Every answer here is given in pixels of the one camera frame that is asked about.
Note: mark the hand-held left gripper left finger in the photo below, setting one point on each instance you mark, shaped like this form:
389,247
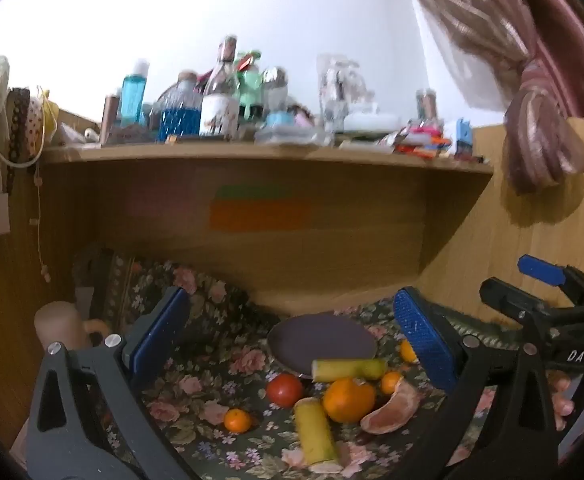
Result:
159,330

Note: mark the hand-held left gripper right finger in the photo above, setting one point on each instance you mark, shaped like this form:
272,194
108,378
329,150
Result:
424,340

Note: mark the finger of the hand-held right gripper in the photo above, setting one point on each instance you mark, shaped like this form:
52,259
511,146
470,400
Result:
509,301
541,269

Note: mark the small mandarin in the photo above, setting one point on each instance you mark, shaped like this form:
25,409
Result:
237,420
390,383

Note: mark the large orange with sticker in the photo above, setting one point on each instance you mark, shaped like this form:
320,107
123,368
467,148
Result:
348,401

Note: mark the dark brown plate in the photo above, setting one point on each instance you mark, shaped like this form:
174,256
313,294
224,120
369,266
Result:
322,340

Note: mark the red tomato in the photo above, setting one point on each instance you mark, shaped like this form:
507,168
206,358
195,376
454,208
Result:
285,390

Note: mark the person's right hand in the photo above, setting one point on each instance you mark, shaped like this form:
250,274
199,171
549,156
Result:
560,402

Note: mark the dark green floral cloth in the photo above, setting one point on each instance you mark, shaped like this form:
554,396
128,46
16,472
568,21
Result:
207,375

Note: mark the beige cup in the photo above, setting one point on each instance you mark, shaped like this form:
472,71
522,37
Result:
64,325

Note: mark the orange sticky note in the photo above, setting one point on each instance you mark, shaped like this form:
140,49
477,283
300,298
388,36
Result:
259,216

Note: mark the blue plastic object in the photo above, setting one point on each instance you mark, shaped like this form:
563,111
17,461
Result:
464,136

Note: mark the pink striped curtain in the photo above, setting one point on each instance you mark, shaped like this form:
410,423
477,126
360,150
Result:
536,110

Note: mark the small pomelo peel piece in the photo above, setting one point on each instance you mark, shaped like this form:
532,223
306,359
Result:
328,467

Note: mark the green sticky note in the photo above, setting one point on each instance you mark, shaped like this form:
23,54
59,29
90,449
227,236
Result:
254,193

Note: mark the pile of coloured packets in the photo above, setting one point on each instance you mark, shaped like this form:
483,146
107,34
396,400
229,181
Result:
419,142

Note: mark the small dark jar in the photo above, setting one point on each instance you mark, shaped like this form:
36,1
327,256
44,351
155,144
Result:
425,105

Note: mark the round blue liquid glass bottle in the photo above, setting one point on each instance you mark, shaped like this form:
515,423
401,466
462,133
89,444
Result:
179,117

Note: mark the brown tube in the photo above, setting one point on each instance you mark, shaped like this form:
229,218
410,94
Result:
109,117

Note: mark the white dish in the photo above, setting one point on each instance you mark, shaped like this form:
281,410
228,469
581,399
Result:
371,121

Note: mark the clear labelled glass bottle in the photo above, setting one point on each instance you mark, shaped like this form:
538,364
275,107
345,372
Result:
219,105

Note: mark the tall blue liquid bottle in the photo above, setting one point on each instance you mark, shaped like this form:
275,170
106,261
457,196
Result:
134,95

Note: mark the light blue jar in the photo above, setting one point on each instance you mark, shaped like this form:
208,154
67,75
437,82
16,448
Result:
280,119

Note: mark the patterned brown ribbon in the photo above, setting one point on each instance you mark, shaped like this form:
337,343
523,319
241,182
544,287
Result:
19,125

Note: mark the green toy figure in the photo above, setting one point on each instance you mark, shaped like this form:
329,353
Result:
249,85

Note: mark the clear plastic bag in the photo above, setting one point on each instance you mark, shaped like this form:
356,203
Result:
339,90

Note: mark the silver bottle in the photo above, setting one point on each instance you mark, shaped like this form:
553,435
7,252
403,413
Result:
275,90

